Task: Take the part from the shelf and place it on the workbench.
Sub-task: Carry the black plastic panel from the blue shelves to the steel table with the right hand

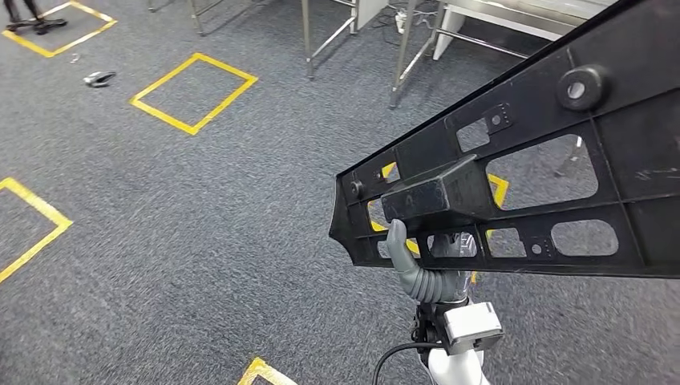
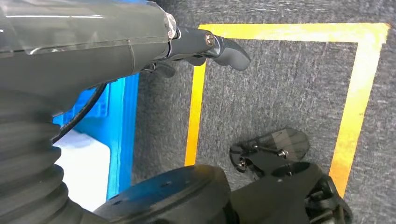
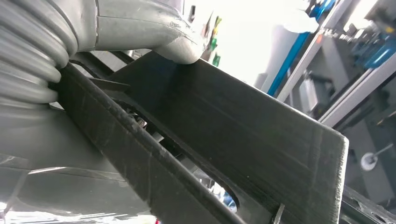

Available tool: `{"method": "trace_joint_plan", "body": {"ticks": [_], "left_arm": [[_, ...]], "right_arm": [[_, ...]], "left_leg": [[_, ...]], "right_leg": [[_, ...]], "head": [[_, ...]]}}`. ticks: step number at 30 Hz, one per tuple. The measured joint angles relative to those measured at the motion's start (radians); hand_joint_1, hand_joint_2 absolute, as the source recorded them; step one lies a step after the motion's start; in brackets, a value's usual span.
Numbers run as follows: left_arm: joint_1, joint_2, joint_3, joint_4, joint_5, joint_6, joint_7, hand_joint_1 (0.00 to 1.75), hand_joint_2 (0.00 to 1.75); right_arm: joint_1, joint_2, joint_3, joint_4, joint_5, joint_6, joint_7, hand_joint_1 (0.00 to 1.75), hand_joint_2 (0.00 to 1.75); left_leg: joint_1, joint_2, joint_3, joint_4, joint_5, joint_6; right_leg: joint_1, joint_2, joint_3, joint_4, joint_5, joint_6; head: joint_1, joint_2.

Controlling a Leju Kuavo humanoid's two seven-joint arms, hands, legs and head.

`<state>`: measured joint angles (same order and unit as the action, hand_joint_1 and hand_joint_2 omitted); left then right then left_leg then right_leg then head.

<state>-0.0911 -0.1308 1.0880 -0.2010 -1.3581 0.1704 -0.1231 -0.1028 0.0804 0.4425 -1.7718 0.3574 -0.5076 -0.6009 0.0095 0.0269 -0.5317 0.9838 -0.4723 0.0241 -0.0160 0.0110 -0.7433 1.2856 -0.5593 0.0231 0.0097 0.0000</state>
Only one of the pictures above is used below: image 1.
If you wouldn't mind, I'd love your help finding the white cabinet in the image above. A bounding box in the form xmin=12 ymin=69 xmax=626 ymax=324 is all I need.
xmin=350 ymin=0 xmax=390 ymax=31

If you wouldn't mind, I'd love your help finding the black power strip cable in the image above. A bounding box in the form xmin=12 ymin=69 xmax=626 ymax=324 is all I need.
xmin=371 ymin=0 xmax=444 ymax=29

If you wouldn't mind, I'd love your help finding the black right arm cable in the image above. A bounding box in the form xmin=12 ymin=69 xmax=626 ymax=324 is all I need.
xmin=371 ymin=341 xmax=444 ymax=385

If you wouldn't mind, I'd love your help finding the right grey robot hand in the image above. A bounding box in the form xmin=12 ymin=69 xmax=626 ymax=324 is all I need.
xmin=386 ymin=219 xmax=480 ymax=298

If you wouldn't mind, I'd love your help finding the black plastic car part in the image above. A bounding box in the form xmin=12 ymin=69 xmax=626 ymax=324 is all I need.
xmin=328 ymin=0 xmax=680 ymax=280

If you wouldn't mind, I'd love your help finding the black chair base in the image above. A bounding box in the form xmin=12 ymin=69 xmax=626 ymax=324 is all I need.
xmin=4 ymin=0 xmax=69 ymax=35

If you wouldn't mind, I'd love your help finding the steel workbench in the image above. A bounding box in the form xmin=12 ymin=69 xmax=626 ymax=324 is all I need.
xmin=148 ymin=0 xmax=277 ymax=37
xmin=389 ymin=0 xmax=620 ymax=176
xmin=300 ymin=0 xmax=358 ymax=82

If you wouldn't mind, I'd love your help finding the small silver metal object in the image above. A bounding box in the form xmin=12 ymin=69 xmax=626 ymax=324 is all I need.
xmin=83 ymin=70 xmax=117 ymax=89

